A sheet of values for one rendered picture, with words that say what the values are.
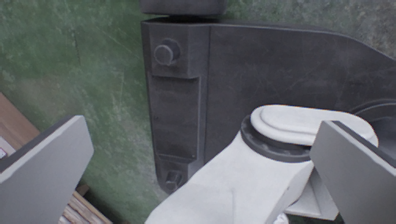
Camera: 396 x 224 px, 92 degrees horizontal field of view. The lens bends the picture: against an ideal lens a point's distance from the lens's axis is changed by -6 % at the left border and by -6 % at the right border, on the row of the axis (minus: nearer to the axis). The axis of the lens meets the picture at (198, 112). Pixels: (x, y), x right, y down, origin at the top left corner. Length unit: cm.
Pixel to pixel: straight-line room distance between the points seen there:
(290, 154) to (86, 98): 76
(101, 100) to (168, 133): 39
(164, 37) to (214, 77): 14
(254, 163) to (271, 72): 21
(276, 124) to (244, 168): 9
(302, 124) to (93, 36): 66
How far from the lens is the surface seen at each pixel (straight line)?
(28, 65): 103
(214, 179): 30
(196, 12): 43
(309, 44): 47
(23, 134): 118
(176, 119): 52
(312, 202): 50
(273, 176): 32
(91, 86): 85
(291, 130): 35
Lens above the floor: 61
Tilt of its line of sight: 59 degrees down
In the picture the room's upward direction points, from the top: 158 degrees counter-clockwise
